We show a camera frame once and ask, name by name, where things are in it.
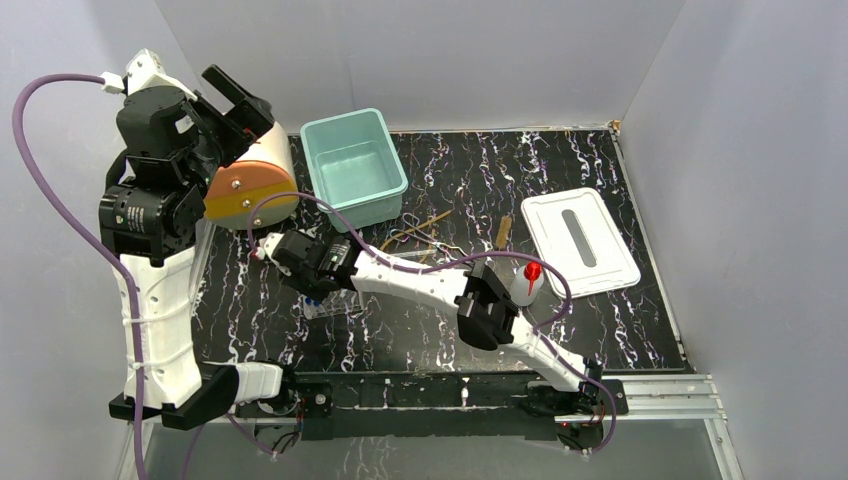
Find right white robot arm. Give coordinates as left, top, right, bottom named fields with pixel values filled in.
left=257, top=231, right=603, bottom=414

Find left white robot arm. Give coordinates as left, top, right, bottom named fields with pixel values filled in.
left=98, top=65, right=299, bottom=430

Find clear test tube rack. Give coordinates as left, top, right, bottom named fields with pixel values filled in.
left=300, top=289, right=364, bottom=320

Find tan rubber band loop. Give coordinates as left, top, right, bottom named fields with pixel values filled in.
left=378, top=210, right=455, bottom=264

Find white orange yellow cylinder device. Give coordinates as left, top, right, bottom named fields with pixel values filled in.
left=204, top=123, right=299, bottom=230

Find metal tongs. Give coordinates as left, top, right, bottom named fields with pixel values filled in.
left=399, top=210, right=469, bottom=263

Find teal plastic bin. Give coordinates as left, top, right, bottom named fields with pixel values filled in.
left=300, top=108, right=409, bottom=232

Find white squeeze bottle red cap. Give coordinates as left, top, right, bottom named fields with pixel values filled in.
left=508, top=262, right=545, bottom=307

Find white plastic bin lid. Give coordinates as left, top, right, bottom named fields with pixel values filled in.
left=521, top=187, right=641, bottom=299

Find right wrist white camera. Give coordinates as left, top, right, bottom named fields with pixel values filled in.
left=254, top=233, right=283, bottom=267

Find wrist white camera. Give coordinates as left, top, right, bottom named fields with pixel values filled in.
left=254, top=233, right=283, bottom=267
left=99, top=49, right=197, bottom=101

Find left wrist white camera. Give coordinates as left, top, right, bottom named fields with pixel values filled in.
left=99, top=49, right=197, bottom=101

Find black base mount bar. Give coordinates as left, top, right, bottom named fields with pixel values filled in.
left=264, top=370, right=627, bottom=442

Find aluminium frame rail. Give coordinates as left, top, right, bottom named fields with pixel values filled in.
left=231, top=372, right=727, bottom=424

